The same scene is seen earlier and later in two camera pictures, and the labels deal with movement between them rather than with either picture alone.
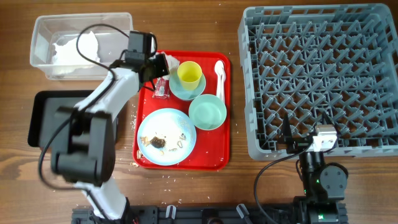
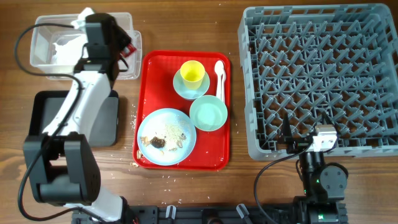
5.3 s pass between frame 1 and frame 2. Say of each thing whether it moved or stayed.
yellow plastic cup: stayed
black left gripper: moved
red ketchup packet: moved
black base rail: stayed
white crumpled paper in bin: stayed
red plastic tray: stayed
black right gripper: stayed
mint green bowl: stayed
